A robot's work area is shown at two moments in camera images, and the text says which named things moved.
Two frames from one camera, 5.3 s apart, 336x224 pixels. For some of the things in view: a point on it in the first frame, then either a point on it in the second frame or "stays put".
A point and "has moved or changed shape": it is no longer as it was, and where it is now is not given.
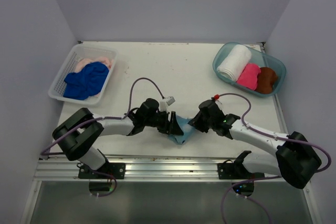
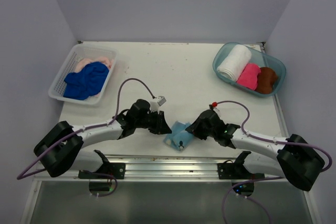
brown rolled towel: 266,80 stays put
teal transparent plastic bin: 258,57 stays put
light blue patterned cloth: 187,130 has moved or changed shape
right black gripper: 196,123 -> 195,129
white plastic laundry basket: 76,53 stays put
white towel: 234,62 stays put
